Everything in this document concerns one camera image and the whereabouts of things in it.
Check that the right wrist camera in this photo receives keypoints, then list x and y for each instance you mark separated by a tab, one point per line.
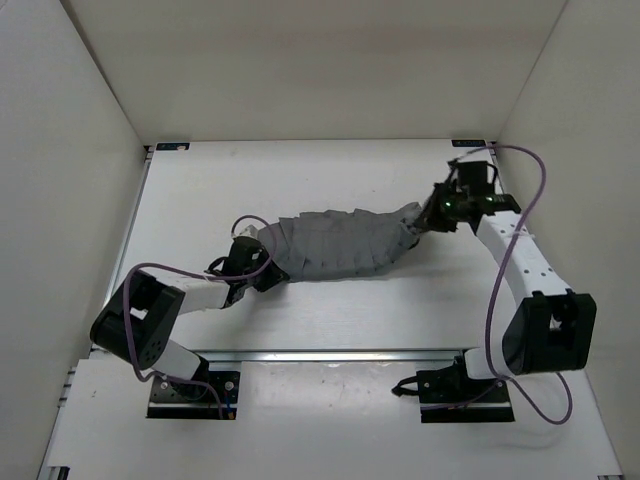
453	163

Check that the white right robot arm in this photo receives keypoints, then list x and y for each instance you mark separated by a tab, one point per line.
552	325

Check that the blue label corner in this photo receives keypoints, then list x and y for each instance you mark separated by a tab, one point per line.
468	143
172	146

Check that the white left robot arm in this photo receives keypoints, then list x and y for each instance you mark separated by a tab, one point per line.
137	322

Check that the aluminium front table rail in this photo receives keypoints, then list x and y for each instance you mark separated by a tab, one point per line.
330	356

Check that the grey pleated skirt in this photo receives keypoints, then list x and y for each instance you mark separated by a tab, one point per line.
334	245

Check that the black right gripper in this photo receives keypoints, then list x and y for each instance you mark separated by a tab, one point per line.
428	219

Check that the blue label left corner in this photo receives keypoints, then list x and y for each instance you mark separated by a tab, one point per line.
172	146

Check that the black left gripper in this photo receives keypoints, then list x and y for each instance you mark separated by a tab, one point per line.
274	277

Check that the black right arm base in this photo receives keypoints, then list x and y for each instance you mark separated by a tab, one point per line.
449	395

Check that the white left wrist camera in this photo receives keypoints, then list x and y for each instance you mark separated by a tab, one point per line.
248	232

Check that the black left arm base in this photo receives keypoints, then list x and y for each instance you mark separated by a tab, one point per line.
178	401

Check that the blue label right corner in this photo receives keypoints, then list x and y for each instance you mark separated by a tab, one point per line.
468	143

